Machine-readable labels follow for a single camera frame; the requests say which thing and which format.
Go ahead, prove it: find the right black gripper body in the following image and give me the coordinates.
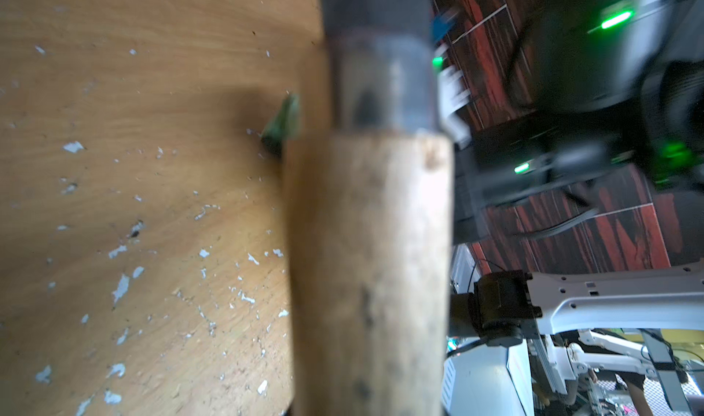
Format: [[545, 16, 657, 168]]
[[453, 0, 703, 245]]

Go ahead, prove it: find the sickle plain wooden handle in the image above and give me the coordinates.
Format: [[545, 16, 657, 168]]
[[283, 0, 454, 415]]

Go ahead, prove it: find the green microfibre rag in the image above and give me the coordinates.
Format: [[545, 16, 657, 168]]
[[261, 95, 300, 158]]

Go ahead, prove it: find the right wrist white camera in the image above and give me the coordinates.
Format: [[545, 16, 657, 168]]
[[432, 9, 472, 150]]

